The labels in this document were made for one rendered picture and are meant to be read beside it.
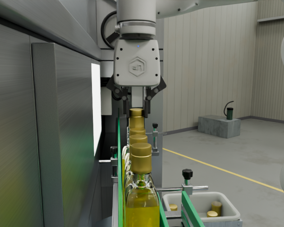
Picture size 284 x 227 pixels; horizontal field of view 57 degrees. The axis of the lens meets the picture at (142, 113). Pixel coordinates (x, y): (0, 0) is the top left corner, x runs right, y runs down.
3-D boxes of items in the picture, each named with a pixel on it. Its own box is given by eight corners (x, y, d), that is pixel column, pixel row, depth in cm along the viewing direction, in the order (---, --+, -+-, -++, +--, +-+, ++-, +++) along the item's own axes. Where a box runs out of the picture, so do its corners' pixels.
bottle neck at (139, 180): (131, 180, 46) (131, 154, 45) (148, 179, 46) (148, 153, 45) (133, 188, 43) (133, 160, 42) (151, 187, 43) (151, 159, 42)
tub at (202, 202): (161, 215, 96) (161, 193, 95) (220, 212, 98) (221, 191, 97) (170, 247, 79) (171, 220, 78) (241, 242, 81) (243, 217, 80)
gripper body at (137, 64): (112, 31, 53) (113, 87, 55) (162, 32, 54) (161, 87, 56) (112, 36, 60) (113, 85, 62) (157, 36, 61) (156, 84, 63)
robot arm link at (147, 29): (114, 20, 52) (114, 35, 53) (158, 20, 53) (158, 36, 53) (115, 26, 60) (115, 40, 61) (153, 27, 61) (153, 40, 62)
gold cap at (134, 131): (129, 147, 57) (128, 127, 56) (145, 147, 57) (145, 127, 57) (129, 152, 54) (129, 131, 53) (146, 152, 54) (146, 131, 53)
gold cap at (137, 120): (128, 126, 62) (128, 108, 61) (143, 126, 62) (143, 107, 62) (129, 129, 59) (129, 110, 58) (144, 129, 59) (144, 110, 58)
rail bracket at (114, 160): (100, 180, 98) (98, 145, 96) (118, 179, 99) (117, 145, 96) (99, 184, 94) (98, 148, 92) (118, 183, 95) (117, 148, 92)
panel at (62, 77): (95, 132, 128) (93, 61, 123) (102, 132, 129) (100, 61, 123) (47, 272, 40) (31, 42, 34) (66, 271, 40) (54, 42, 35)
